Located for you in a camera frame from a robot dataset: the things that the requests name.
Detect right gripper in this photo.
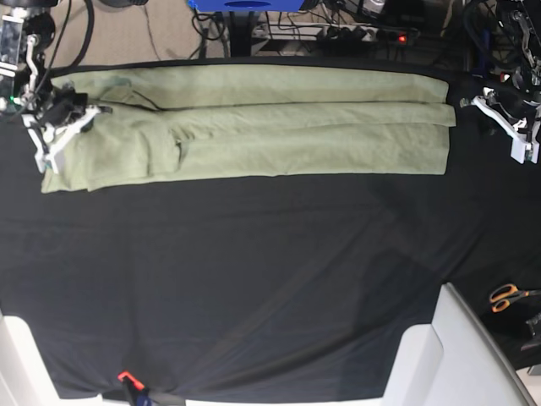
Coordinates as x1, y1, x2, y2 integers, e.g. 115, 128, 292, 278
22, 86, 111, 174

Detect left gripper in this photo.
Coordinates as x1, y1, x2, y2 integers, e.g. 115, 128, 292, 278
460, 80, 540, 164

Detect light green T-shirt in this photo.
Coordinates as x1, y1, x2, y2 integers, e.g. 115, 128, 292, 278
41, 64, 456, 194

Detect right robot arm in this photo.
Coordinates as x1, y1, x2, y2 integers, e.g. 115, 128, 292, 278
1, 1, 112, 173

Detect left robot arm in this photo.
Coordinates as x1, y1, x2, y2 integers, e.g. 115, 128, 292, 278
461, 1, 540, 164

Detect red black clamp right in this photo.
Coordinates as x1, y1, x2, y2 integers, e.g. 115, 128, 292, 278
500, 73, 513, 85

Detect black power strip red light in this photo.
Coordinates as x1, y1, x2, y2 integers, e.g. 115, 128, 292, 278
376, 28, 421, 46

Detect blue box on stand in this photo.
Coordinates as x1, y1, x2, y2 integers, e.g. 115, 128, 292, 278
187, 0, 304, 13

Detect white bin right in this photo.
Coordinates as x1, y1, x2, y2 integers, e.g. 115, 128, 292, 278
381, 283, 536, 406

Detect white bin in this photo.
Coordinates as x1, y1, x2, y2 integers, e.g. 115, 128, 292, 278
381, 283, 536, 406
1, 315, 103, 405

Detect black metal stand pole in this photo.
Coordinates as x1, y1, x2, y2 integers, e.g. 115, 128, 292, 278
227, 12, 256, 58

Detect white bin left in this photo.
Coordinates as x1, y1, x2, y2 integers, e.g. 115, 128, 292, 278
1, 315, 103, 405

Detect white power strip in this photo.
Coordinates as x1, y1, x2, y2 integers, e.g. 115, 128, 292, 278
252, 21, 378, 41

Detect red blue clamp front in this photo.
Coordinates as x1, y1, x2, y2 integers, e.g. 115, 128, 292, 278
117, 370, 153, 406

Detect black table cloth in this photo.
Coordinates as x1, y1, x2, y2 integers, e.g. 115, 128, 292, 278
1, 57, 540, 403

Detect orange handled scissors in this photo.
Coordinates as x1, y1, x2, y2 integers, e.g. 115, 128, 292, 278
489, 283, 540, 313

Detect black metal bracket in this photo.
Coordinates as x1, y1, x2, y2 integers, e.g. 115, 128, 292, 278
521, 313, 541, 351

